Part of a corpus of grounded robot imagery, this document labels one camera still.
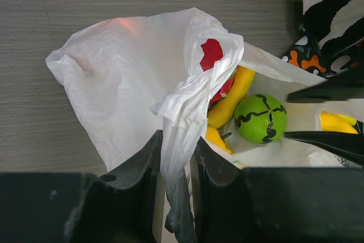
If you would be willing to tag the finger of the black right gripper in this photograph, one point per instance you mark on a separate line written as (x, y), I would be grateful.
(345, 145)
(345, 86)

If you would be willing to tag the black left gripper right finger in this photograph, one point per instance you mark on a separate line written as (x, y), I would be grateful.
(221, 201)

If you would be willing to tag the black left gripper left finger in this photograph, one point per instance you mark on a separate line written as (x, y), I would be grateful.
(123, 204)

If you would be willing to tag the yellow fake bell pepper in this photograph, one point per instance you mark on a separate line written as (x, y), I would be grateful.
(338, 123)

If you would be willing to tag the yellow fake banana bunch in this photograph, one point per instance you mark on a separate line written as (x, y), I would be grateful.
(213, 136)

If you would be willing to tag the green fake watermelon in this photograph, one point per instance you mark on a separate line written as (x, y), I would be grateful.
(260, 118)

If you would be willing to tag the white plastic bag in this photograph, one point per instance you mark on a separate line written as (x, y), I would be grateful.
(129, 77)

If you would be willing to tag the single yellow fake banana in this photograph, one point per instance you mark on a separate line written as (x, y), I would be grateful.
(223, 110)

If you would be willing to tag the camouflage patterned garment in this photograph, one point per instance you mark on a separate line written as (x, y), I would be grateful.
(303, 55)

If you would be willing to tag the zebra striped garment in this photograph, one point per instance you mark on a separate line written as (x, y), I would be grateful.
(334, 25)

